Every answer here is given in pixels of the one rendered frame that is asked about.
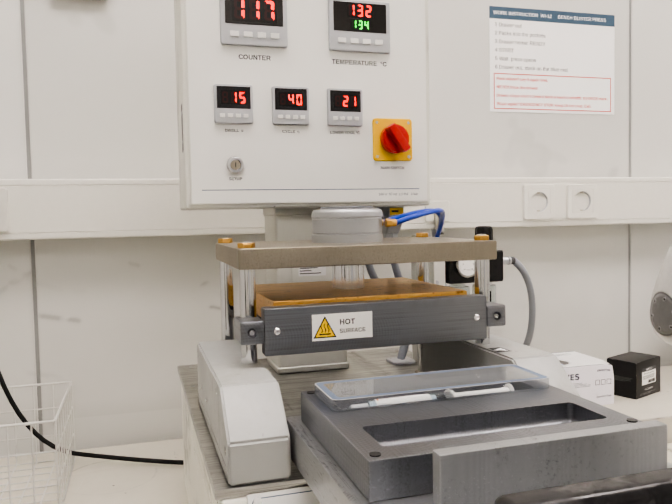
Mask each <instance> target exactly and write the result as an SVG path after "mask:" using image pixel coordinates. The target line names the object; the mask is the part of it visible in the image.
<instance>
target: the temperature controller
mask: <svg viewBox="0 0 672 504"><path fill-rule="evenodd" d="M347 13H348V17H353V18H367V19H373V6H372V4H360V3H348V2H347Z"/></svg>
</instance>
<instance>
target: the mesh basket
mask: <svg viewBox="0 0 672 504"><path fill-rule="evenodd" d="M68 383H69V386H68V388H67V390H66V393H65V395H64V397H63V400H62V402H61V404H60V407H54V391H53V385H57V384H68ZM45 385H52V405H53V407H51V408H41V409H35V401H34V386H45ZM21 387H32V391H33V409H30V410H20V411H21V412H24V411H33V413H34V422H26V423H16V420H15V411H14V409H13V411H9V412H0V414H3V413H14V424H6V425H0V428H6V440H0V442H3V441H6V443H7V456H0V458H7V463H8V465H5V466H0V468H1V467H8V471H3V472H0V473H8V477H5V478H0V480H1V479H8V482H7V484H1V485H0V486H5V488H4V490H3V491H0V493H2V494H1V496H0V500H6V499H9V504H11V499H14V498H20V501H19V503H18V504H20V503H21V500H22V498H23V497H29V496H33V502H28V503H21V504H35V503H40V504H41V503H42V502H49V501H57V500H58V504H60V502H61V504H63V503H64V501H65V497H66V493H67V490H68V486H69V482H70V478H71V474H72V471H73V467H74V463H75V459H76V456H73V455H72V452H71V443H72V451H73V446H74V451H75V432H74V409H73V386H72V381H64V382H52V383H40V384H28V385H16V386H7V388H8V389H9V388H13V400H14V401H15V397H14V388H21ZM67 395H68V405H67ZM69 395H70V404H69ZM71 398H72V406H71ZM65 399H66V406H65ZM63 404H64V406H63ZM56 408H59V409H58V411H57V414H56V416H54V409H56ZM63 408H64V414H63ZM46 409H53V420H46V421H36V422H35V410H46ZM61 409H62V424H61ZM59 419H60V434H59ZM68 419H69V429H68ZM70 419H71V428H70ZM56 421H57V429H56ZM72 422H73V430H72ZM46 423H53V430H54V435H46V436H43V437H50V436H54V444H55V449H54V450H53V451H45V452H37V443H36V438H37V437H33V433H32V425H34V429H35V430H36V424H46ZM26 425H30V431H31V437H27V438H18V439H16V426H26ZM64 425H65V426H64ZM66 425H67V432H66ZM8 427H14V434H15V439H8ZM64 430H65V434H64ZM57 432H58V434H57ZM64 435H65V438H64ZM57 436H58V445H57ZM62 436H63V447H62ZM33 438H35V453H33ZM22 439H31V453H27V454H18V455H17V443H16V440H22ZM13 440H15V455H9V443H8V441H13ZM60 442H61V459H60ZM69 442H70V444H69ZM67 444H68V450H67ZM65 448H66V457H65ZM69 449H70V453H69ZM57 450H58V452H57ZM52 452H54V455H55V460H48V461H40V462H37V454H43V453H52ZM34 454H35V455H36V462H34V457H33V455H34ZM25 455H32V462H31V463H22V464H17V456H25ZM63 455H64V459H63ZM67 455H68V456H67ZM58 456H59V459H58ZM9 457H16V464H14V465H10V464H9ZM63 460H64V463H63ZM52 461H54V464H53V466H46V467H38V468H35V467H36V465H37V463H44V462H52ZM58 461H59V465H58ZM55 463H56V465H55ZM26 464H32V468H29V469H20V470H15V469H16V467H17V466H18V465H26ZM34 464H35V466H34ZM72 464H73V465H72ZM10 466H15V468H14V470H12V471H10ZM61 466H62V469H61ZM70 466H71V469H70ZM50 467H52V470H51V472H47V473H38V474H34V470H35V469H42V468H50ZM54 467H56V471H55V472H52V471H53V469H54ZM58 467H59V471H58ZM68 468H69V470H68ZM63 469H64V470H63ZM25 470H32V473H31V474H30V475H22V476H13V477H12V475H13V473H14V472H16V471H25ZM68 471H69V476H68ZM70 471H71V472H70ZM10 472H12V474H11V476H10ZM66 472H67V476H66ZM52 473H57V478H50V477H51V474H52ZM58 473H59V474H58ZM43 474H50V475H49V478H48V479H42V480H34V476H35V475H43ZM61 475H62V477H61ZM26 476H30V477H29V480H28V481H26V482H18V483H10V479H11V478H18V477H26ZM31 477H32V479H33V481H30V479H31ZM66 478H67V483H66ZM68 478H69V480H68ZM55 479H57V484H52V485H48V483H49V480H55ZM61 479H62V483H61ZM64 479H65V483H64ZM47 480H48V481H47ZM39 481H47V484H46V485H44V486H36V487H35V482H39ZM31 482H33V487H28V488H27V486H28V484H29V483H31ZM59 482H60V484H59ZM8 483H9V484H8ZM23 483H27V484H26V487H25V488H20V489H12V490H11V485H14V484H23ZM7 485H9V490H5V489H6V487H7ZM64 485H65V490H64ZM53 486H57V491H55V492H47V493H45V492H46V489H47V487H53ZM59 486H60V491H59ZM37 488H45V490H44V493H40V494H35V489H37ZM29 489H33V494H32V495H24V493H25V491H26V490H29ZM62 489H63V491H62ZM21 490H24V491H23V494H22V496H16V497H11V492H13V491H21ZM5 492H9V497H8V498H1V497H2V495H3V493H5ZM62 492H63V497H62ZM64 492H65V494H64ZM53 493H57V496H58V499H52V500H44V501H43V498H44V495H45V494H53ZM59 493H60V496H59ZM37 495H42V498H41V501H36V502H35V496H37ZM62 499H63V501H62Z"/></svg>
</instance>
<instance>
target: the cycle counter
mask: <svg viewBox="0 0 672 504"><path fill-rule="evenodd" d="M231 5H232V21H247V22H261V23H276V24H277V12H276V0H231Z"/></svg>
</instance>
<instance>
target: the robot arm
mask: <svg viewBox="0 0 672 504"><path fill-rule="evenodd" d="M650 322H651V325H652V328H653V330H654V332H655V333H656V335H657V336H658V337H659V338H660V339H661V340H663V341H664V342H665V343H667V344H670V345H672V243H671V245H670V248H669V250H668V252H667V255H666V257H665V259H664V262H663V264H662V267H661V269H660V272H659V275H658V277H657V280H656V283H655V287H654V290H653V293H652V297H651V303H650Z"/></svg>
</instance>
